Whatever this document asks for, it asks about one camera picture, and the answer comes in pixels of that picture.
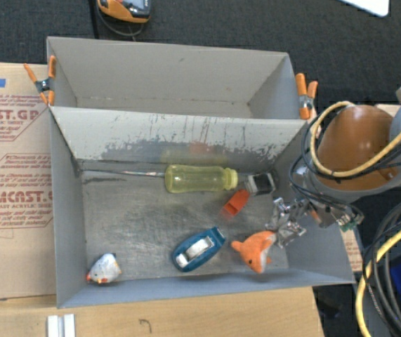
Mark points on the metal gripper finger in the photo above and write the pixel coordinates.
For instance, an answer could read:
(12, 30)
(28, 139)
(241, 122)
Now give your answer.
(281, 212)
(291, 233)

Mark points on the black and silver small box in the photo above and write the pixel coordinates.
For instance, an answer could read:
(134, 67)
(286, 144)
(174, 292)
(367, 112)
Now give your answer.
(261, 184)

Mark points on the orange toy fox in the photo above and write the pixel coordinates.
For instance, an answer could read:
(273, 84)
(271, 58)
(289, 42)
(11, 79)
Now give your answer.
(254, 253)

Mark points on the orange whistle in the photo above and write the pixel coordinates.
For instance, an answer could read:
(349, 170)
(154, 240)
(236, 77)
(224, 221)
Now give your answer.
(236, 203)

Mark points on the yellow clear plastic bottle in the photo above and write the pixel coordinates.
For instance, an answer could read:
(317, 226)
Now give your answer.
(196, 178)

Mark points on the blue tape dispenser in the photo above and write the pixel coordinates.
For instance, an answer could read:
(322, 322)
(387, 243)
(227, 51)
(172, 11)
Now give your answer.
(197, 249)

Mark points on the grey metal bin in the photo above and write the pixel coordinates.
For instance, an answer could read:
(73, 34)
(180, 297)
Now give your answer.
(144, 209)

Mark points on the white toy chicken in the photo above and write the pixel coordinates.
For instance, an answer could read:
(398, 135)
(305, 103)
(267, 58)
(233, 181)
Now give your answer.
(103, 269)

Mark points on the brown cardboard board red print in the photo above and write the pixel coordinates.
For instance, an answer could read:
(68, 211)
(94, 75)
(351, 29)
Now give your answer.
(17, 258)

